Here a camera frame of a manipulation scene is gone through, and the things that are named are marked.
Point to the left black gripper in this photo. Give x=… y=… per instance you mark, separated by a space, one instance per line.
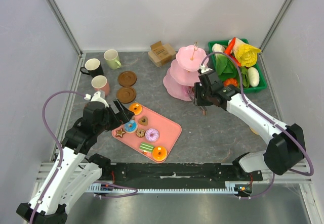
x=124 y=115

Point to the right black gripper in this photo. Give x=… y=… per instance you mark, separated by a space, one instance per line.
x=200 y=101

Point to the metal serving tongs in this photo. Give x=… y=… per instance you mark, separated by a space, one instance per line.
x=201 y=107

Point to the green layered cake slice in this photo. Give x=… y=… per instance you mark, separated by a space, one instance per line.
x=146 y=147

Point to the small orange glazed donut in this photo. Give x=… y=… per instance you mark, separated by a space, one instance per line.
x=159 y=153

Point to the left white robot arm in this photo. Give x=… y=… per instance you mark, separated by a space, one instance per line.
x=58 y=194

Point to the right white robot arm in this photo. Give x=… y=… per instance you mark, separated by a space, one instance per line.
x=285 y=143

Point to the large orange glazed donut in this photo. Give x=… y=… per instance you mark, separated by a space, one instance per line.
x=136 y=108

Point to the brown saucer middle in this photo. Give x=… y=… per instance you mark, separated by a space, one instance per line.
x=126 y=94

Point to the brown saucer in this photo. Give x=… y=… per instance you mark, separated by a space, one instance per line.
x=126 y=94
x=127 y=78

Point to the blue glazed donut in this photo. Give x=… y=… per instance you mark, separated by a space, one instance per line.
x=130 y=126

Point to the star shaped cookie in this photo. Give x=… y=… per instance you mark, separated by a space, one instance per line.
x=119 y=133

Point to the heart shaped cookie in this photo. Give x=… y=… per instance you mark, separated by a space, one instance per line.
x=143 y=121

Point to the orange pumpkin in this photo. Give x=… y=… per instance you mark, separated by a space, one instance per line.
x=230 y=81

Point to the green bok choy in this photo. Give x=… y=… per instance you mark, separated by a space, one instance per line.
x=224 y=67

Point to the small chocolate nut donut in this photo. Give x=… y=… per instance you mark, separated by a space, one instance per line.
x=140 y=133

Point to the brown saucer upper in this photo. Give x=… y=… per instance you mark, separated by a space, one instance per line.
x=127 y=78

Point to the pink three tier stand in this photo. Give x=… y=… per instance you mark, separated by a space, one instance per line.
x=183 y=73

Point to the pink mug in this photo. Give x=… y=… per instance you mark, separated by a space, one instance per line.
x=100 y=83

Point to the green plastic crate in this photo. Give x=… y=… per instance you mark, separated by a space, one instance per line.
x=262 y=81

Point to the spinach leaves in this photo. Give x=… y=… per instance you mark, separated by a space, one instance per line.
x=244 y=78

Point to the pink serving tray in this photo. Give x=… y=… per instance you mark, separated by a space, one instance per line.
x=169 y=132

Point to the white eggplant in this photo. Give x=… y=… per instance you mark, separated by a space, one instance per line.
x=254 y=77

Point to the red chili pepper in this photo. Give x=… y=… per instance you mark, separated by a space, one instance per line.
x=230 y=46

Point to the yellow napa cabbage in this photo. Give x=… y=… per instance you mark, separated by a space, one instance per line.
x=246 y=54

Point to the black mug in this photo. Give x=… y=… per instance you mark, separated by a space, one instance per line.
x=92 y=68

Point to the green mug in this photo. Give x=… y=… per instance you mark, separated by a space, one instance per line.
x=112 y=59

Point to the cardboard box stack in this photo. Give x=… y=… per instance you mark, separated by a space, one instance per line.
x=160 y=54

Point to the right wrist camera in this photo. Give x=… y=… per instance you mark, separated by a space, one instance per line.
x=203 y=69

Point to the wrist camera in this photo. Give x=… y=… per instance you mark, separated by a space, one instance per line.
x=203 y=69
x=98 y=96

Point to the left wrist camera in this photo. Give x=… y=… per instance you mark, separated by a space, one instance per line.
x=98 y=96

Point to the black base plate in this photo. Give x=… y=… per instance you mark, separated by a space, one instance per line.
x=176 y=175

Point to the white cable duct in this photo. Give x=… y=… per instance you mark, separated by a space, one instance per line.
x=229 y=188

